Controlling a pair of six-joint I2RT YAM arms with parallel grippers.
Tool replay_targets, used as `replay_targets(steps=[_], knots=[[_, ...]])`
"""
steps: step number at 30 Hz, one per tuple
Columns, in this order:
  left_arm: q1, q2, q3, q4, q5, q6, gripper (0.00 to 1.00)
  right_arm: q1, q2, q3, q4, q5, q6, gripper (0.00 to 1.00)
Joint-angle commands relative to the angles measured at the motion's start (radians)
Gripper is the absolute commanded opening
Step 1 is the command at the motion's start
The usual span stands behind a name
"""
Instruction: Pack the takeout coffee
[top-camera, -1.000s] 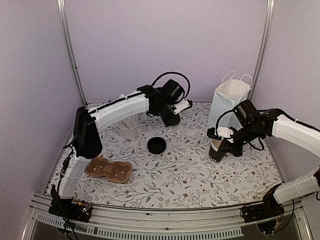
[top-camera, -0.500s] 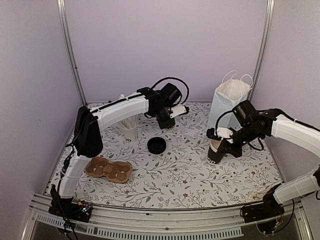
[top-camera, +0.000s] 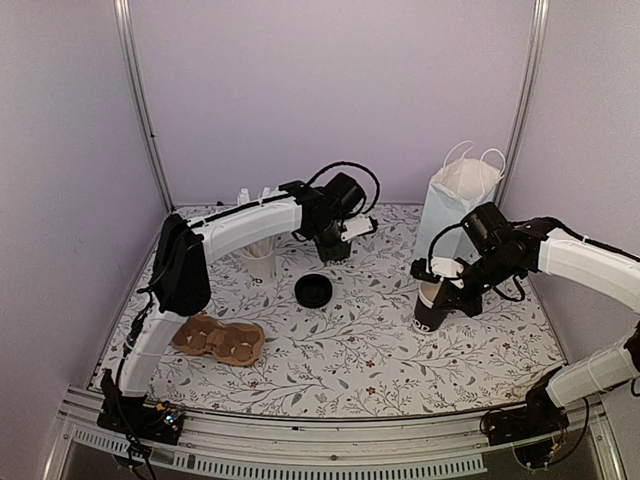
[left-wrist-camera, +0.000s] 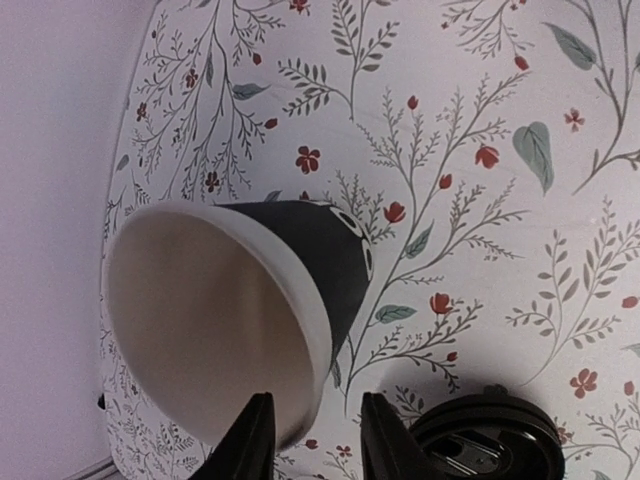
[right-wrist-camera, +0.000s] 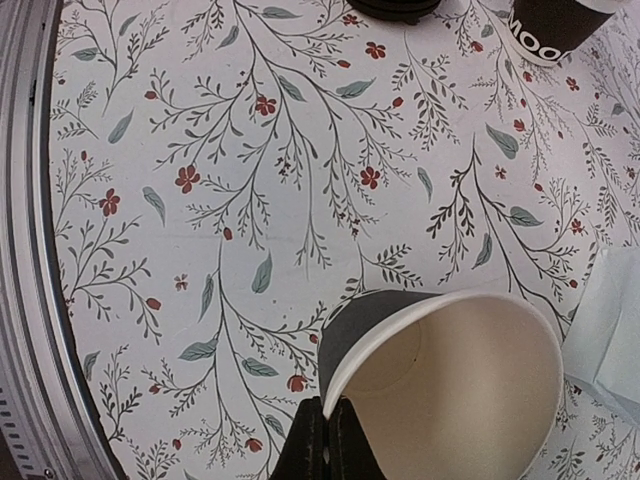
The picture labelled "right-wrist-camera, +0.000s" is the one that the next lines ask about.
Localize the black paper coffee cup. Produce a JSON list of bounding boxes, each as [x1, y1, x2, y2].
[[318, 290, 563, 479]]

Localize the light blue paper bag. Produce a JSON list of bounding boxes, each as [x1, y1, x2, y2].
[[562, 247, 639, 427]]

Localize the aluminium front rail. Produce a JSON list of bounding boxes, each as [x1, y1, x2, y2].
[[1, 1, 124, 479]]

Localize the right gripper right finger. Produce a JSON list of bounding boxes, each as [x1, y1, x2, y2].
[[324, 397, 387, 480]]

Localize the floral patterned table mat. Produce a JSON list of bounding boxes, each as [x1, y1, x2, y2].
[[50, 1, 639, 479]]

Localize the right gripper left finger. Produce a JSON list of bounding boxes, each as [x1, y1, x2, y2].
[[272, 396, 330, 480]]

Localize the black plastic cup lid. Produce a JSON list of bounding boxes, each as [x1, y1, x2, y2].
[[346, 0, 441, 25]]

